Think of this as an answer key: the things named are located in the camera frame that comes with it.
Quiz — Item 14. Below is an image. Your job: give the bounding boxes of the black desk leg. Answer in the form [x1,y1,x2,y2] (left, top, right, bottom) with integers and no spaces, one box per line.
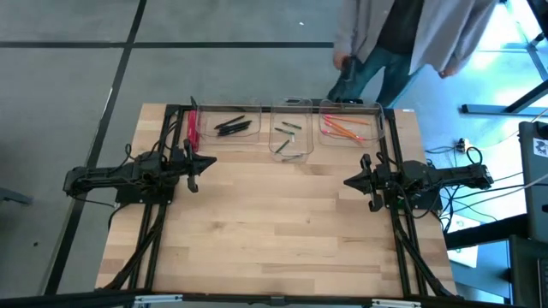
[461,79,548,117]

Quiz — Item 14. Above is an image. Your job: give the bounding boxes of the grey floor object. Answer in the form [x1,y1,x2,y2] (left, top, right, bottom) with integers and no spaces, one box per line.
[0,187,34,207]

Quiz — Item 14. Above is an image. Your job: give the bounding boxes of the black crossbar silver brackets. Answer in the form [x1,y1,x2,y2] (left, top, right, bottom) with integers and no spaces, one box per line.
[0,289,548,308]

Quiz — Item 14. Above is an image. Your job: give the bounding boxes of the person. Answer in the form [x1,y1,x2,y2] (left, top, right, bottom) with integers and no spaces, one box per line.
[326,0,501,109]

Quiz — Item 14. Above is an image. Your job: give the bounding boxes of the person's hand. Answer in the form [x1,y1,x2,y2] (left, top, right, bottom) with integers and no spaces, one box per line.
[332,50,350,70]
[438,63,459,80]

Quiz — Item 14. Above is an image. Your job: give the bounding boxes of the black metal table frame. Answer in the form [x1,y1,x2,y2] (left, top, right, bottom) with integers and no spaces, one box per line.
[102,97,458,300]

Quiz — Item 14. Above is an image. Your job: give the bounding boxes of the black pen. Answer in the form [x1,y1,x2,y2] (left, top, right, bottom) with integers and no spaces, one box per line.
[217,127,250,138]
[213,114,247,131]
[217,123,252,135]
[217,120,253,132]

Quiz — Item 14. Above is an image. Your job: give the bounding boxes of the clear plastic bin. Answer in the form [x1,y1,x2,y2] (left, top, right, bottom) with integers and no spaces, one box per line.
[197,100,262,145]
[317,98,386,149]
[268,97,315,164]

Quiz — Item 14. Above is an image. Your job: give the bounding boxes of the red stapler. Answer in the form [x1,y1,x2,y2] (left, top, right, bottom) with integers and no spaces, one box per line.
[187,109,202,153]

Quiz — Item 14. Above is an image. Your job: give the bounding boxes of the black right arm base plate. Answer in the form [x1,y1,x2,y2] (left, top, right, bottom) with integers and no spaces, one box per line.
[382,187,444,211]

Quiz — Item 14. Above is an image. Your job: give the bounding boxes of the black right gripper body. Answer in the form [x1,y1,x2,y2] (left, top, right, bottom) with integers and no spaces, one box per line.
[361,153,389,194]

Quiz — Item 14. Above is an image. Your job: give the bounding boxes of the white paper sheet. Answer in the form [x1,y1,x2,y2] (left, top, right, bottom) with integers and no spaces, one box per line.
[447,212,480,270]

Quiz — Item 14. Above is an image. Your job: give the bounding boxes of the orange pencil pink eraser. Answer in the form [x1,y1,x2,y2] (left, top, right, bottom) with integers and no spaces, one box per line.
[325,123,359,139]
[324,120,361,140]
[320,128,366,143]
[323,114,371,127]

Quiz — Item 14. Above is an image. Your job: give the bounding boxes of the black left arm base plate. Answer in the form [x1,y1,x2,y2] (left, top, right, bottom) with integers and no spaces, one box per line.
[114,183,177,205]

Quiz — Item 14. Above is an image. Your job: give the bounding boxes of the black floor cables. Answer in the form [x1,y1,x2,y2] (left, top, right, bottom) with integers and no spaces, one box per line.
[440,170,548,228]

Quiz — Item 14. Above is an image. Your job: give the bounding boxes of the grey equipment case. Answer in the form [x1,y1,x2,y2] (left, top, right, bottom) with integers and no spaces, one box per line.
[517,121,548,245]

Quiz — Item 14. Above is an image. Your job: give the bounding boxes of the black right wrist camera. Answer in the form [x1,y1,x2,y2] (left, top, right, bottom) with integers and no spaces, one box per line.
[367,192,384,214]

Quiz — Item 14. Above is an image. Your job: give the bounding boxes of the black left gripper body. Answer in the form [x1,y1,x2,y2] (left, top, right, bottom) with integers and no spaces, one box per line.
[177,139,199,180]

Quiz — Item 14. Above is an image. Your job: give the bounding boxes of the black side table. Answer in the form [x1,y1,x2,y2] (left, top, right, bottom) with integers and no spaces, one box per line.
[444,213,548,308]

